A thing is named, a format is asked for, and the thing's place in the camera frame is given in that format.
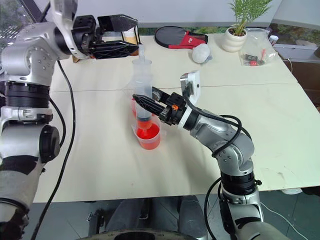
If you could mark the white flat object under table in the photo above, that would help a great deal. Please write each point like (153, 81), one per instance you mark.
(292, 191)

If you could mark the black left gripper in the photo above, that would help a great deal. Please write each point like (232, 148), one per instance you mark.
(83, 35)

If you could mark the white crumpled plastic bag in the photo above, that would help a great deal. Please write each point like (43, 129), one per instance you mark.
(201, 53)

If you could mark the green palm plant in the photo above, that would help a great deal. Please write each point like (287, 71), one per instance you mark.
(246, 12)

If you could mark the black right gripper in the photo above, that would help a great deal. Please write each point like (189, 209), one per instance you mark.
(175, 110)

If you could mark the grey metal bracket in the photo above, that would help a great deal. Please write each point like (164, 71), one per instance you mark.
(94, 221)

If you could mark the red and black paddle case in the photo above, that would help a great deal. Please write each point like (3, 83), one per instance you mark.
(192, 40)

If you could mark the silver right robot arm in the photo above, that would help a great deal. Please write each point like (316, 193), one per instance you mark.
(212, 130)

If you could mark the clear cup with yellow liquid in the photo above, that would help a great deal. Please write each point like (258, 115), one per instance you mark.
(131, 37)

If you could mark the dark brown cabinet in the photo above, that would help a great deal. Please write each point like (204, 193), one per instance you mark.
(307, 75)

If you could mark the clear plastic measuring cup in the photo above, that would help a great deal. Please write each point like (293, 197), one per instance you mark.
(133, 107)

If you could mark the clear bag with small parts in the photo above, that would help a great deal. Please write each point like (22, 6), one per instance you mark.
(257, 45)

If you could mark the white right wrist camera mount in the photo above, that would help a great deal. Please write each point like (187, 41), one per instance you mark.
(193, 82)

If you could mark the white ribbed plant pot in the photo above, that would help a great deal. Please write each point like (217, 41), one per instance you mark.
(233, 41)

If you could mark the black round rim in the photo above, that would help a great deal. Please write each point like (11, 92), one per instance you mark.
(150, 235)

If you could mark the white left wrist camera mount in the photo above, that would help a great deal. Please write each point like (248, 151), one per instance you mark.
(62, 10)

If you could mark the clear cup with red liquid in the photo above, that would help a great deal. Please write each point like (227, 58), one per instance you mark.
(150, 141)

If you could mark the large clear plastic syringe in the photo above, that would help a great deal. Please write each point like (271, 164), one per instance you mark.
(142, 70)

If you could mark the black round paddle cover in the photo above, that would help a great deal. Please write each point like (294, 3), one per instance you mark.
(167, 35)

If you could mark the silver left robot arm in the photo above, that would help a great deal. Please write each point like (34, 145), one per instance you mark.
(27, 57)

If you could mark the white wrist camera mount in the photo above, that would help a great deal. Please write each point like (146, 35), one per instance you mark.
(62, 10)
(193, 82)

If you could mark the small white cup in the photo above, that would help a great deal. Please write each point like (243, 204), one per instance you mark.
(274, 40)

